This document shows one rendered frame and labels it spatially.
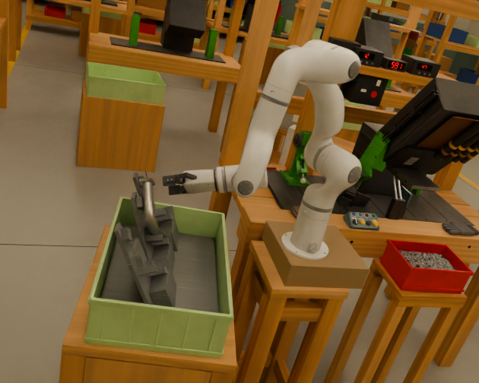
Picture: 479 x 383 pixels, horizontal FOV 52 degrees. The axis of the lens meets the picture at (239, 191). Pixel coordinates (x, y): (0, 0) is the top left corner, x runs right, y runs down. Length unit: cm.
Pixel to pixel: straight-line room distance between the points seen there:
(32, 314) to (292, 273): 152
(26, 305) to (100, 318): 143
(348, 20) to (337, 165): 104
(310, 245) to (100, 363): 85
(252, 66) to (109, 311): 144
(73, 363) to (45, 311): 126
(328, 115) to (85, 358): 106
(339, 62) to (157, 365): 105
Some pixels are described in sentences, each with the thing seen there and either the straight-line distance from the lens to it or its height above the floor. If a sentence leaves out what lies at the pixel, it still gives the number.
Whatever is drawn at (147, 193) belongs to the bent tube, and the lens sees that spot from 158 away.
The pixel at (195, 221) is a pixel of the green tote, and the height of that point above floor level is 91.
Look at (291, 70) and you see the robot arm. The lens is 147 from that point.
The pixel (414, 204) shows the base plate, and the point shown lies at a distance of 284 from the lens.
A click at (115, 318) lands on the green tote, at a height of 90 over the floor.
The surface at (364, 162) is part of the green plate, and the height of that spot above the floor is 112.
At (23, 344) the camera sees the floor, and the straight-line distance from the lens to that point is 269.
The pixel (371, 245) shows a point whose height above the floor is 82.
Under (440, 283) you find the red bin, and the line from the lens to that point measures 228.
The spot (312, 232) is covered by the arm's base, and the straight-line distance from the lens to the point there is 185.
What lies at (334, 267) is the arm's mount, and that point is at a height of 94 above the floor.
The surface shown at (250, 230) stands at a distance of 211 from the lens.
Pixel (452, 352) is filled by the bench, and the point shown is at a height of 12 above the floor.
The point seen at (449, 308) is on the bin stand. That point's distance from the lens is 239.
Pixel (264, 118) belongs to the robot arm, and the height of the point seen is 148.
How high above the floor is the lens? 190
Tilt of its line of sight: 26 degrees down
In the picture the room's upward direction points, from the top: 14 degrees clockwise
